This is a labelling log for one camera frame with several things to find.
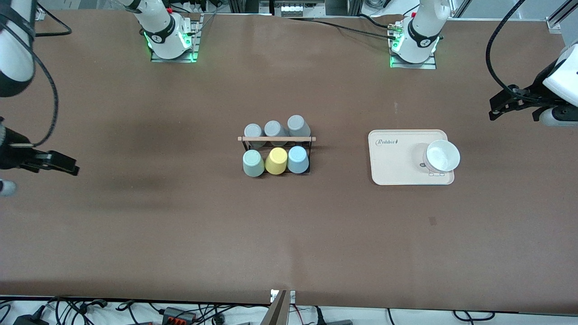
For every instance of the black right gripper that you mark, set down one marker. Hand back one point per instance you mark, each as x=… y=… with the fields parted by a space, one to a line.
x=10 y=158

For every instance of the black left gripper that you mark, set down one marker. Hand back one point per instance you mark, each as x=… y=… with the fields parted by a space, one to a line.
x=538 y=85

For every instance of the mint green cup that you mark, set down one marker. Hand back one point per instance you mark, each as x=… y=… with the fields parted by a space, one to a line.
x=254 y=163

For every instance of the light blue cup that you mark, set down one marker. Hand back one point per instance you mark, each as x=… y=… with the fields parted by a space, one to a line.
x=298 y=160

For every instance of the white bowl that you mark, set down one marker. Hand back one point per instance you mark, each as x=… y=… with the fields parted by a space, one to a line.
x=443 y=155

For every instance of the beige rectangular tray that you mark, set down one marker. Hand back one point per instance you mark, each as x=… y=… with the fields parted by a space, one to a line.
x=397 y=167

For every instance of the black power adapter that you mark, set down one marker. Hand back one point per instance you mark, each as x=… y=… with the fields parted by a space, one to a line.
x=334 y=322
x=29 y=320

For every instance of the orange black connector block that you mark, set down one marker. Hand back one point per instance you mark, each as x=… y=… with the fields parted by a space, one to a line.
x=178 y=317

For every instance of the pale grey cup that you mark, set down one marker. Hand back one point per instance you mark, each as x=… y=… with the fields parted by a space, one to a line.
x=274 y=130
x=298 y=125
x=254 y=133

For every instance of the yellow cup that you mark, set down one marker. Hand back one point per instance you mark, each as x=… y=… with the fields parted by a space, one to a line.
x=276 y=161

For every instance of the white power strip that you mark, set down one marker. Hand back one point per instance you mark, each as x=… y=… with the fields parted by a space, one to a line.
x=298 y=8

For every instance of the white label tag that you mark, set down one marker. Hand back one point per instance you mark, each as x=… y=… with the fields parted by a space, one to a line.
x=292 y=296
x=274 y=295

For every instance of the metal corner bracket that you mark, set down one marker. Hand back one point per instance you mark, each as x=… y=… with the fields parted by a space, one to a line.
x=553 y=25
x=41 y=14

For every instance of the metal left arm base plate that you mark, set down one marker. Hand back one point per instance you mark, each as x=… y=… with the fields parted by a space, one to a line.
x=413 y=65

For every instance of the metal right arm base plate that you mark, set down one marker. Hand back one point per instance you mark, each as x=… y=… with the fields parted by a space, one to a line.
x=192 y=40

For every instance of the grey metal post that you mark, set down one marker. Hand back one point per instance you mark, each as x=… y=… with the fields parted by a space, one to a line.
x=276 y=313

